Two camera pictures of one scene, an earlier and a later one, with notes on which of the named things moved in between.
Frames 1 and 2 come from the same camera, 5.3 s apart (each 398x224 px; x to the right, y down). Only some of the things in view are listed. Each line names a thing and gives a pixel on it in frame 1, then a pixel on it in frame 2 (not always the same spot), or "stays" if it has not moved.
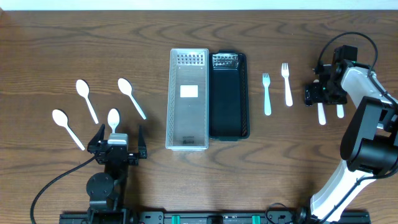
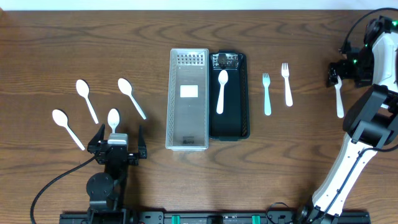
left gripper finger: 99,136 stays
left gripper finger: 142,145 stays
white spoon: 61,117 stays
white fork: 285,73 stays
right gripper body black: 330,93 → 362,68
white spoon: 321,114 → 222,78
